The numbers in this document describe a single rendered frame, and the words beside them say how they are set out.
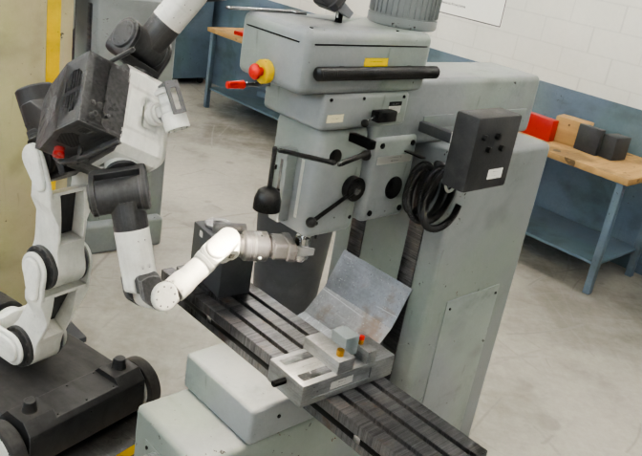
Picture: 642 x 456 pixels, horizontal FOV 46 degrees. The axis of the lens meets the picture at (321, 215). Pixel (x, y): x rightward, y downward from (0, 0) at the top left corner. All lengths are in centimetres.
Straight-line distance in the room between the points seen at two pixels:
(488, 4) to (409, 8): 476
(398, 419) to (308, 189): 67
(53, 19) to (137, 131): 156
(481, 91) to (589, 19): 399
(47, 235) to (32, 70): 127
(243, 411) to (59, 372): 81
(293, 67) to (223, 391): 97
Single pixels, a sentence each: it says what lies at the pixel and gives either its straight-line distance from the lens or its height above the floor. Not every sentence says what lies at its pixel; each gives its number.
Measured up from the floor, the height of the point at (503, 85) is 173.
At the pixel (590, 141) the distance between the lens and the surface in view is 576.
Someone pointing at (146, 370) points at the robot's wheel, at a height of 59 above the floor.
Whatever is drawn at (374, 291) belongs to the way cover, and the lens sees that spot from 252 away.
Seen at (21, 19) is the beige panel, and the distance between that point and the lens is 347.
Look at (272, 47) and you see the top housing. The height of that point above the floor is 182.
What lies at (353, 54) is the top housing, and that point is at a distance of 192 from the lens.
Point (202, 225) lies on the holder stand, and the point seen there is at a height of 111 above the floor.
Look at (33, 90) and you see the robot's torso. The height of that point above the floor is 154.
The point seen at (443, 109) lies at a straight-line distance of 230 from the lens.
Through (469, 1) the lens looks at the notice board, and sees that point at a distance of 699.
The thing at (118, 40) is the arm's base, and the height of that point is 175.
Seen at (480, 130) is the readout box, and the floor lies 169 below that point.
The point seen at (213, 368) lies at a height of 85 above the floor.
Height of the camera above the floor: 213
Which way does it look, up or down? 21 degrees down
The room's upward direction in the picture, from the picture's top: 10 degrees clockwise
